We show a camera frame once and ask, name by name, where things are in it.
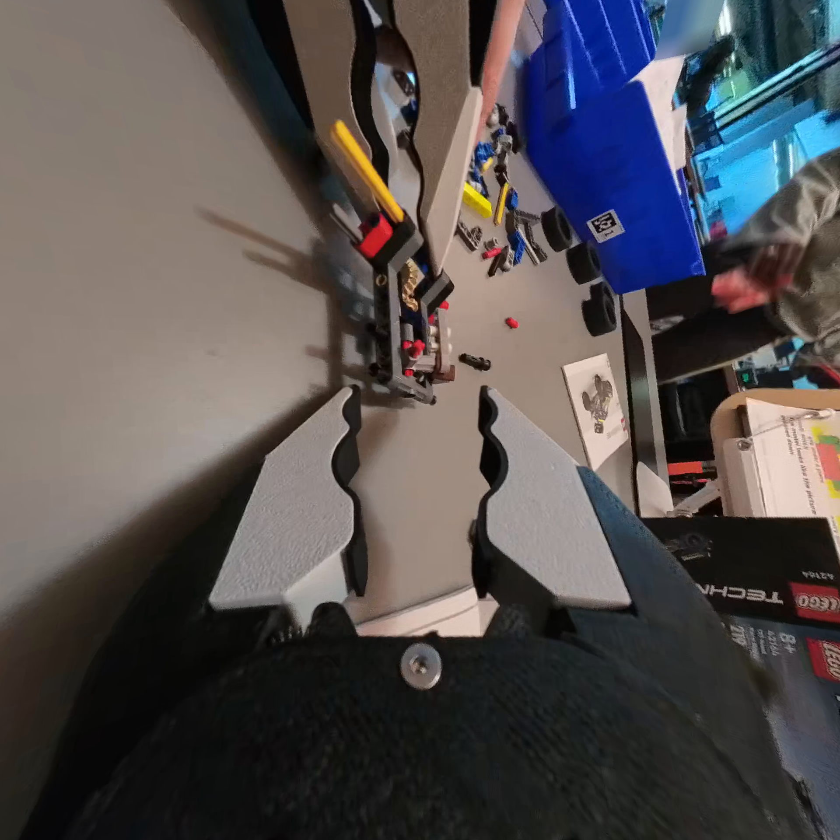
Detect printed paper sheet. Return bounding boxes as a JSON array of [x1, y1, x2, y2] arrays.
[[740, 396, 840, 527]]

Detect black lego set box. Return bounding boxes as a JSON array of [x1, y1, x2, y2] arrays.
[[639, 514, 840, 840]]

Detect dark flat panel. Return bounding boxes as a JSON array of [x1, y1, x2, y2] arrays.
[[619, 291, 672, 501]]

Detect light wooden board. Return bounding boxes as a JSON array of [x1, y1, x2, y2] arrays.
[[710, 387, 840, 521]]

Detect open instruction booklet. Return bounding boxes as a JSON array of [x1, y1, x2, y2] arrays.
[[356, 586, 484, 638]]

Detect white paper sheets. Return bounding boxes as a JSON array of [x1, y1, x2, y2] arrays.
[[632, 55, 691, 173]]

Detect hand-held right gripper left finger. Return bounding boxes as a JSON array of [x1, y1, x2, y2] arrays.
[[208, 385, 370, 609]]

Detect pile of loose lego pieces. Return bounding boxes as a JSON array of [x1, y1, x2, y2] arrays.
[[392, 66, 550, 278]]

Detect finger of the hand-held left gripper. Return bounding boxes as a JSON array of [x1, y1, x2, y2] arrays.
[[282, 0, 398, 198], [392, 0, 484, 278]]

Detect partly built lego chassis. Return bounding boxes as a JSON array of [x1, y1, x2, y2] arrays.
[[328, 120, 458, 406]]

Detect blue storage bin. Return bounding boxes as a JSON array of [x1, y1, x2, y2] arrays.
[[525, 77, 707, 296], [524, 0, 658, 132]]

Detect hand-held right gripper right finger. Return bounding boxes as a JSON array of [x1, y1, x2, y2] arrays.
[[469, 385, 634, 614]]

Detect closed instruction booklet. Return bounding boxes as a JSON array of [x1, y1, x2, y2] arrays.
[[561, 353, 630, 471]]

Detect white stand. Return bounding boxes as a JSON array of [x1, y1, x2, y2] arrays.
[[634, 459, 724, 521]]

